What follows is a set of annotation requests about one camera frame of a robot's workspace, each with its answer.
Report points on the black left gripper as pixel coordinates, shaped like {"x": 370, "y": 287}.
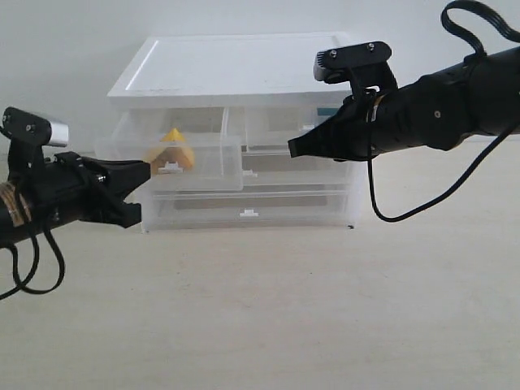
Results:
{"x": 91, "y": 190}

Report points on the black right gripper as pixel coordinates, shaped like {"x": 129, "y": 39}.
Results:
{"x": 345, "y": 136}

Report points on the teal white glue stick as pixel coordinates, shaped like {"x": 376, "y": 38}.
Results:
{"x": 327, "y": 111}

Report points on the yellow cheese wedge toy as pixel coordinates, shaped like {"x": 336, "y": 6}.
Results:
{"x": 181, "y": 154}

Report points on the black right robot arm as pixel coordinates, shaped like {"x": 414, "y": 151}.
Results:
{"x": 478, "y": 96}

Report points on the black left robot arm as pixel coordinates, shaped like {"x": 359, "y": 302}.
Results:
{"x": 16, "y": 216}

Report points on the middle wide clear drawer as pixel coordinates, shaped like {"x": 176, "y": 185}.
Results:
{"x": 280, "y": 169}

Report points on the wide clear drawer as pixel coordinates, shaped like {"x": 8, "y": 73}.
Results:
{"x": 328, "y": 206}
{"x": 280, "y": 169}

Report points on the bottom wide clear drawer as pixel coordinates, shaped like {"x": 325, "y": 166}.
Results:
{"x": 328, "y": 206}

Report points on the white plastic drawer cabinet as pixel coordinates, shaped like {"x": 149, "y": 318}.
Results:
{"x": 231, "y": 71}

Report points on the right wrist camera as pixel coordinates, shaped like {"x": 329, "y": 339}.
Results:
{"x": 363, "y": 66}

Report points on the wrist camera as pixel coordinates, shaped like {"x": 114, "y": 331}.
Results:
{"x": 28, "y": 133}
{"x": 363, "y": 66}

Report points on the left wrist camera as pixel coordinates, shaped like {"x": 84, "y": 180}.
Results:
{"x": 28, "y": 133}

